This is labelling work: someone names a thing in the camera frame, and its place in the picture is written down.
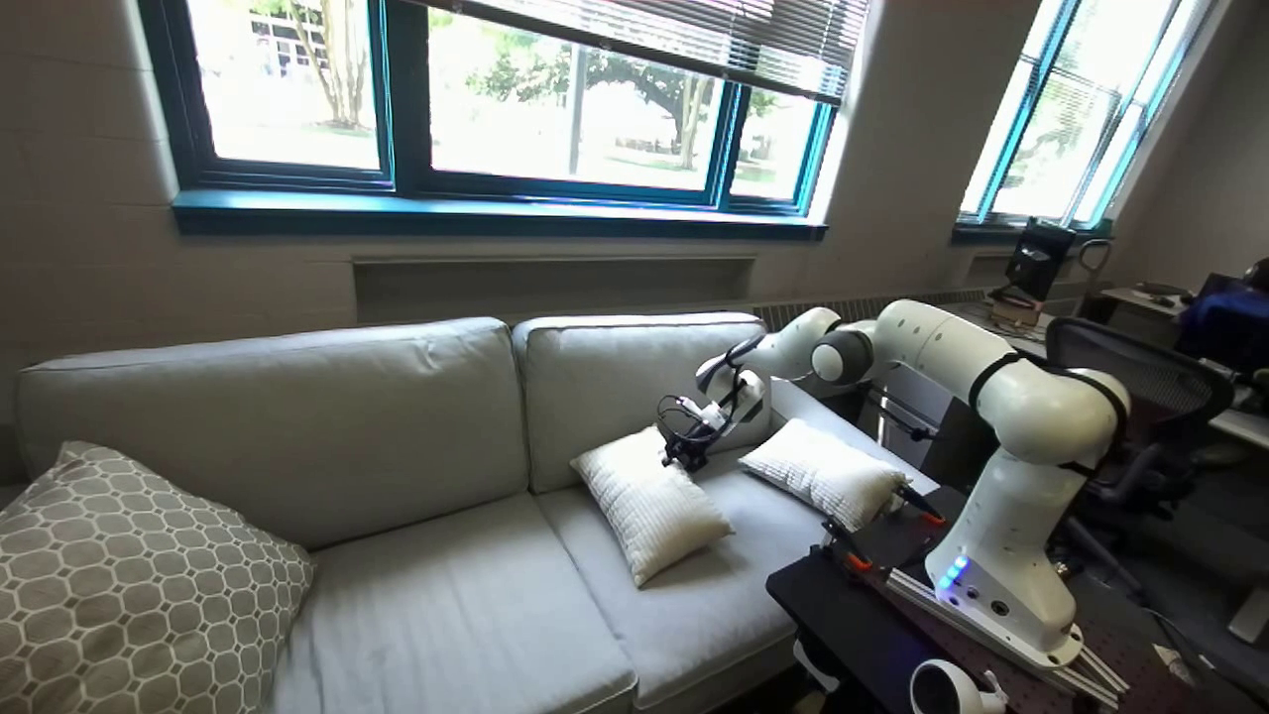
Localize narrow blue framed window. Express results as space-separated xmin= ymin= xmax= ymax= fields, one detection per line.
xmin=950 ymin=0 xmax=1234 ymax=242

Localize white VR controller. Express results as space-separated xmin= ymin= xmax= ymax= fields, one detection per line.
xmin=905 ymin=653 xmax=1013 ymax=714

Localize aluminium robot mounting plate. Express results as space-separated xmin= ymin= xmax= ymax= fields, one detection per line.
xmin=880 ymin=564 xmax=1134 ymax=710

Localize grey window blinds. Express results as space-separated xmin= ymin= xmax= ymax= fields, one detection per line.
xmin=419 ymin=0 xmax=876 ymax=103

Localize dark blue bag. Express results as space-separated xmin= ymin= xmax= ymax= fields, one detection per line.
xmin=1177 ymin=271 xmax=1269 ymax=377

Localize black orange bar clamp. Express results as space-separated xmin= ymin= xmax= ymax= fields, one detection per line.
xmin=888 ymin=480 xmax=950 ymax=530
xmin=818 ymin=512 xmax=885 ymax=580

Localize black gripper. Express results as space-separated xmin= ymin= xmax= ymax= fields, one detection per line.
xmin=653 ymin=389 xmax=735 ymax=472

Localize grey filing cabinet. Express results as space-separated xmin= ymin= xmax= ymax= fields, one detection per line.
xmin=865 ymin=362 xmax=1000 ymax=488

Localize small cream pleated pillow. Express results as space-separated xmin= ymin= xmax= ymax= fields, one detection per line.
xmin=567 ymin=423 xmax=735 ymax=590
xmin=735 ymin=415 xmax=913 ymax=534

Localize black electronic device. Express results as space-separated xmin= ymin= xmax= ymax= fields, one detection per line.
xmin=1004 ymin=217 xmax=1111 ymax=303

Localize wide blue framed window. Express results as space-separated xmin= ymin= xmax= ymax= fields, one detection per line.
xmin=136 ymin=0 xmax=847 ymax=242

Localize white desk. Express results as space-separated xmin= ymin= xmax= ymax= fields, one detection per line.
xmin=968 ymin=272 xmax=1269 ymax=457

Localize black robot table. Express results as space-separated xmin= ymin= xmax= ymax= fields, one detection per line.
xmin=766 ymin=480 xmax=1269 ymax=714

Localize grey fabric sofa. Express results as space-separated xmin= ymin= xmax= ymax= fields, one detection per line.
xmin=11 ymin=309 xmax=942 ymax=714

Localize black office chair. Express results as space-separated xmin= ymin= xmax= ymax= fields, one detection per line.
xmin=1043 ymin=312 xmax=1241 ymax=529

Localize large patterned beige pillow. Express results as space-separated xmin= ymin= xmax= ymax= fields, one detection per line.
xmin=0 ymin=437 xmax=317 ymax=714

